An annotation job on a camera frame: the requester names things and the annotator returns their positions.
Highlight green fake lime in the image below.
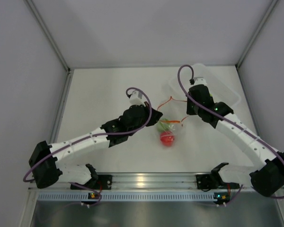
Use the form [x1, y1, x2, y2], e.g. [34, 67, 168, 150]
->
[156, 118, 173, 132]

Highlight clear zip top bag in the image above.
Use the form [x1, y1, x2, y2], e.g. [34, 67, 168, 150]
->
[155, 96, 188, 148]

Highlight red fake tomato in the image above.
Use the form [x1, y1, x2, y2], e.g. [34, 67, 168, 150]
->
[160, 131, 175, 147]

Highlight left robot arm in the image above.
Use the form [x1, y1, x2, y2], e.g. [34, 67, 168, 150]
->
[28, 105, 163, 189]

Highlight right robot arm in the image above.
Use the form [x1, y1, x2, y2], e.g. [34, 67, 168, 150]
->
[186, 84, 284, 197]

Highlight white perforated plastic basket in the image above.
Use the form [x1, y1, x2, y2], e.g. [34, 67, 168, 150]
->
[168, 63, 241, 108]

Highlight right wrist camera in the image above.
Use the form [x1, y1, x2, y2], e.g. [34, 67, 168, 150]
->
[189, 77, 207, 86]

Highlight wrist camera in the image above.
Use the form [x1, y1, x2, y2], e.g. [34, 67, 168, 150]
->
[128, 90, 144, 105]
[189, 77, 207, 86]

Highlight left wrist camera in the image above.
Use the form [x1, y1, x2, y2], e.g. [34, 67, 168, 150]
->
[128, 90, 144, 105]

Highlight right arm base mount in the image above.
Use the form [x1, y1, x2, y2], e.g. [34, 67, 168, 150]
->
[196, 174, 228, 191]

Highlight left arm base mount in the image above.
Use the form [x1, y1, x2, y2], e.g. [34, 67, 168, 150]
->
[83, 174, 113, 190]

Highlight aluminium mounting rail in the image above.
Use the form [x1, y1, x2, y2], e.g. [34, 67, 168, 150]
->
[28, 172, 284, 190]

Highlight white slotted cable duct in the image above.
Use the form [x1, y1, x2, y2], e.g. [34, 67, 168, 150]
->
[37, 192, 228, 202]

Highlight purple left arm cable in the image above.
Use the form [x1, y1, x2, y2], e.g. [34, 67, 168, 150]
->
[22, 87, 153, 183]

